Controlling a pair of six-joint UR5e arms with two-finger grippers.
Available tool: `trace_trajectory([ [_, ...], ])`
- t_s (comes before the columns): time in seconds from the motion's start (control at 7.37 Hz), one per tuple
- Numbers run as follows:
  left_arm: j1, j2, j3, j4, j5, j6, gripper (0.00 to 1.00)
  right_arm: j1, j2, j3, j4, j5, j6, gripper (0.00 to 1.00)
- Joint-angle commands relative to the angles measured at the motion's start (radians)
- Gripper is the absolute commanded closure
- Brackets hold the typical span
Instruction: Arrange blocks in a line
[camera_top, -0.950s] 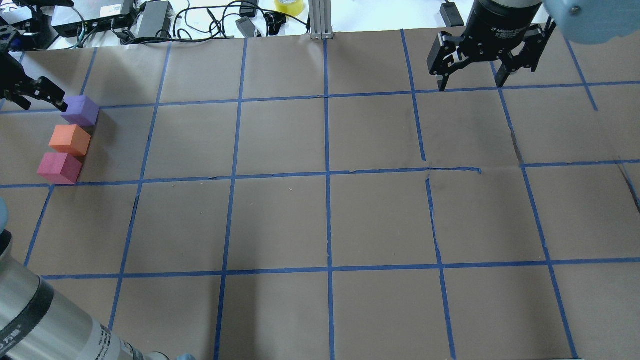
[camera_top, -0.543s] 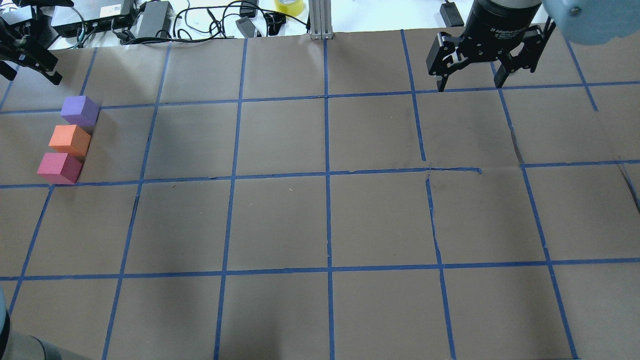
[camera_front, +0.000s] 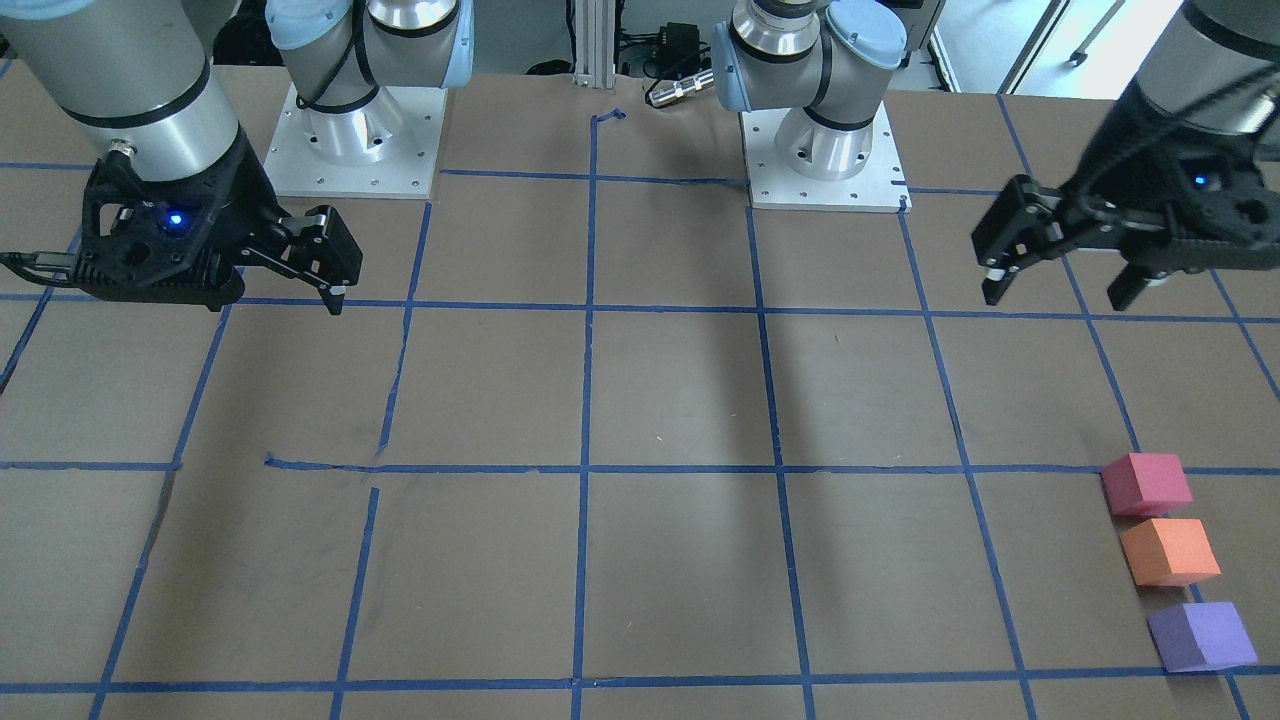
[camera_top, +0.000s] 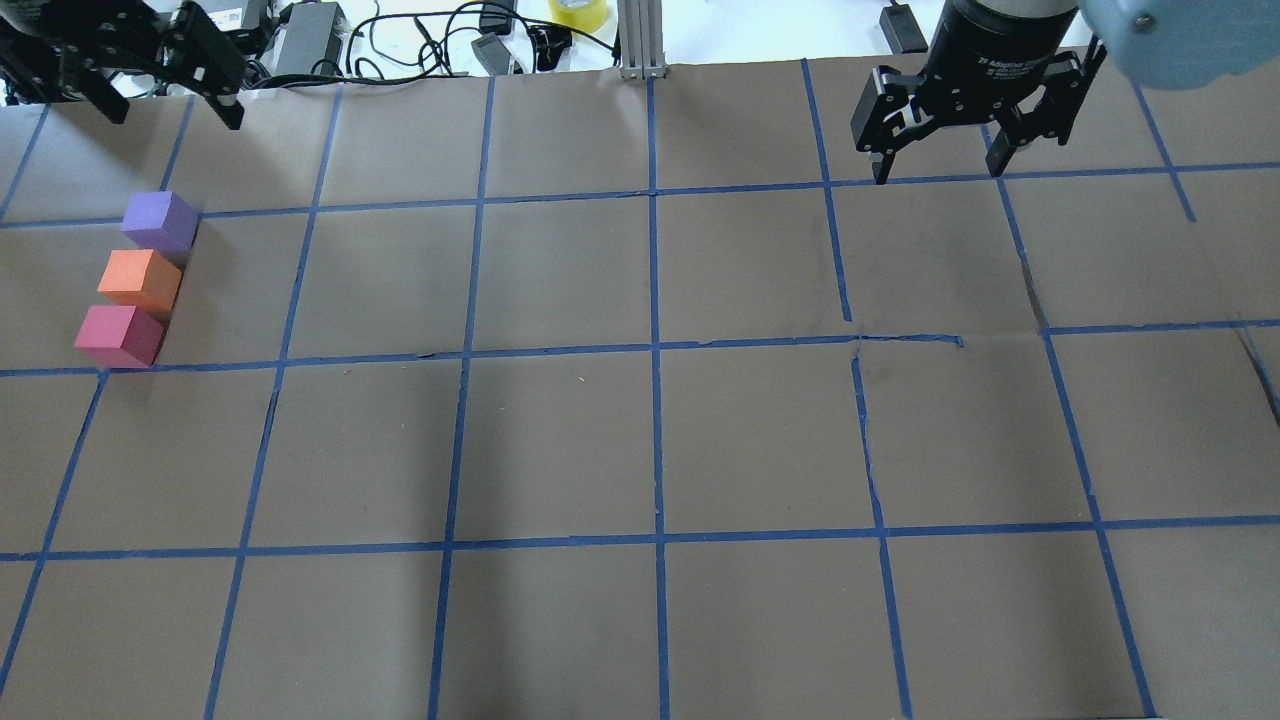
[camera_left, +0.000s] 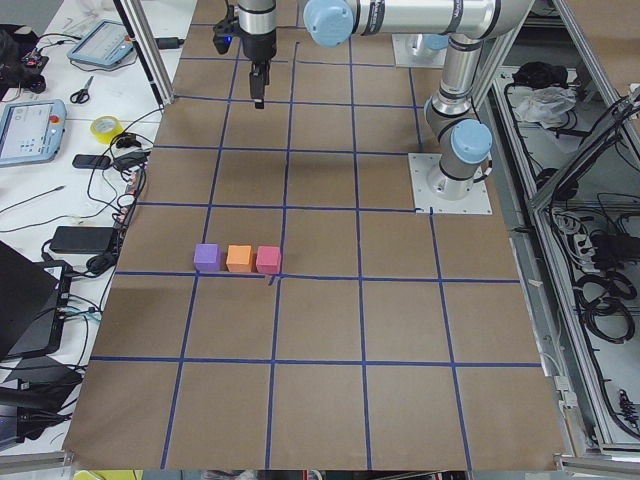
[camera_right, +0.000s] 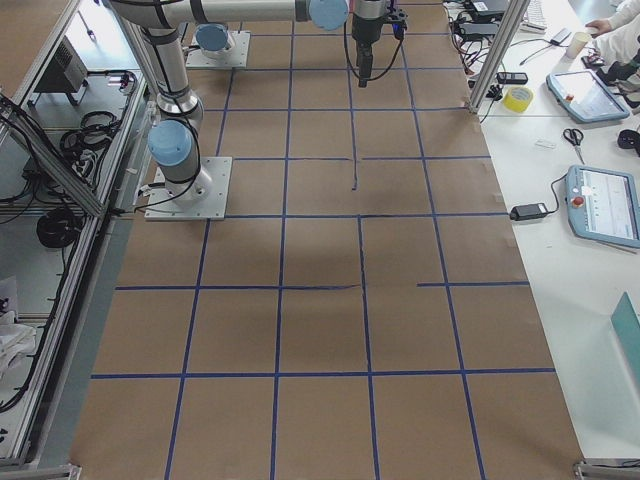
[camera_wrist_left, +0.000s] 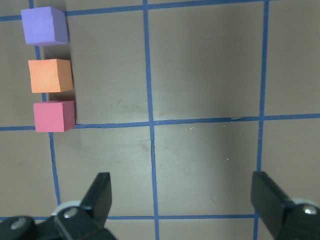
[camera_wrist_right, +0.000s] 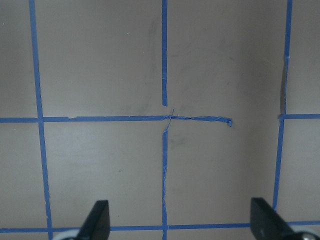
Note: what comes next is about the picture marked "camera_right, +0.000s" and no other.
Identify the aluminium frame post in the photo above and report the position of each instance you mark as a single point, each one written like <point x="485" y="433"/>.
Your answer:
<point x="508" y="28"/>

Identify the teach pendant tablet far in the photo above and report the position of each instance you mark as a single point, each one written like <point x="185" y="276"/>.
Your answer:
<point x="585" y="97"/>

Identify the person's hand at desk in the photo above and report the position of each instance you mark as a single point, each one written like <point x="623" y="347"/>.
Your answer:
<point x="598" y="27"/>

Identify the teach pendant tablet near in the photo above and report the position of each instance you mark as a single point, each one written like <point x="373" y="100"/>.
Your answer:
<point x="602" y="205"/>

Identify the black power adapter brick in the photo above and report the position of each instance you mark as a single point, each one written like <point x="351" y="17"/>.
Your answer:
<point x="525" y="212"/>

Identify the black handled scissors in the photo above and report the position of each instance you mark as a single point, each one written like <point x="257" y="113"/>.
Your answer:
<point x="575" y="137"/>

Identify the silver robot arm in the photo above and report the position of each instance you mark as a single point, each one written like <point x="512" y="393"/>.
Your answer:
<point x="158" y="23"/>
<point x="214" y="40"/>

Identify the white paper cup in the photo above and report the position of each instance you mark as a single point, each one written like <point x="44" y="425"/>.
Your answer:
<point x="578" y="42"/>

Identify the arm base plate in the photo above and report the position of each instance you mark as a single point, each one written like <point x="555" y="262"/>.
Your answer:
<point x="205" y="199"/>
<point x="233" y="55"/>

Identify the yellow tape roll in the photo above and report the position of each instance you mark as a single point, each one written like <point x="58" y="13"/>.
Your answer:
<point x="518" y="99"/>

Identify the teach pendant tablet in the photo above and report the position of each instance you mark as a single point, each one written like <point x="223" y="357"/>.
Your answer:
<point x="602" y="205"/>
<point x="585" y="97"/>

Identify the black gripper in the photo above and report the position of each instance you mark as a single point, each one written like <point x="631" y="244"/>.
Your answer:
<point x="364" y="30"/>

